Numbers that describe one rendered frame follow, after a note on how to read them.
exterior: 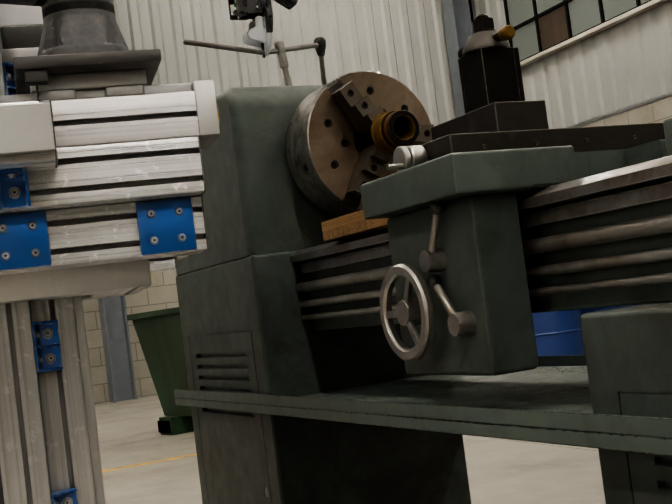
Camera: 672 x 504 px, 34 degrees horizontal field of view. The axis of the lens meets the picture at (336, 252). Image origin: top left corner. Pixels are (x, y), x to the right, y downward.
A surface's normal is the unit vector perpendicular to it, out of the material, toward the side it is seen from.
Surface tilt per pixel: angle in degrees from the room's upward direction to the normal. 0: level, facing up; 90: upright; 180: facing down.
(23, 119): 90
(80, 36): 72
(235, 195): 90
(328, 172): 90
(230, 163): 90
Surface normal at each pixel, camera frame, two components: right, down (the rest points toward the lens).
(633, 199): -0.90, 0.09
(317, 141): 0.42, -0.10
